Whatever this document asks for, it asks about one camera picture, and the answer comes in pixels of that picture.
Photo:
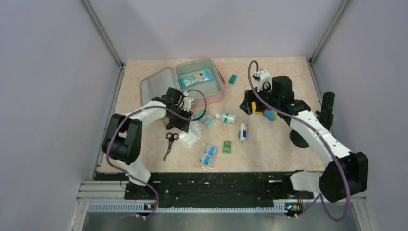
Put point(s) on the black stand with handle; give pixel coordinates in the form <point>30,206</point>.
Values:
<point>325,117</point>

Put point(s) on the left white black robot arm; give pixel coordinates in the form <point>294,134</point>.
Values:
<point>122,141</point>

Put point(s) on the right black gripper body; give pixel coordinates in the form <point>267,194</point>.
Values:
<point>268,97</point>

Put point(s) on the small green box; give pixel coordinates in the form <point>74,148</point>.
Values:
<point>227,147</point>

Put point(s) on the clear bottle green label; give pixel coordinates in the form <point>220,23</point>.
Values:
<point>226,118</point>

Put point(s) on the brown medicine bottle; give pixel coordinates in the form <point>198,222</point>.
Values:
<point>167,123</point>

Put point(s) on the white gauze packet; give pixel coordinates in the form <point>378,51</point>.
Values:
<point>195,127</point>
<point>190,138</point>

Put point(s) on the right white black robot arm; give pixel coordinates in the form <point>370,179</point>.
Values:
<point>345,173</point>

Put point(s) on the pink medicine kit case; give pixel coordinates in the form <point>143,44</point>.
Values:
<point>158,83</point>

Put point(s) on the blue bandage strip packet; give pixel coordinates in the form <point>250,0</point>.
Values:
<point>206,158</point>

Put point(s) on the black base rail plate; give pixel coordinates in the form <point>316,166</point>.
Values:
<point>217,189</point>

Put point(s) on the small teal box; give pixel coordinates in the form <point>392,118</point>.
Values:
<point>232,79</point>

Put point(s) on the colourful toy blocks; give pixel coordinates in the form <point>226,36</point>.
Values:
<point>267,113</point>

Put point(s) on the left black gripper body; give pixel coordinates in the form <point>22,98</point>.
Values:
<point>177,121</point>

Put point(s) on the teal topped swab packet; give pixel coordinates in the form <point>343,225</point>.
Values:
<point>205,118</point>

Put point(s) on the black medical scissors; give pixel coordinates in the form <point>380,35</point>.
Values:
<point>171,138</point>

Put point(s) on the white blue bandage roll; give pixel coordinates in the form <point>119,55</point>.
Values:
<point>243,132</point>

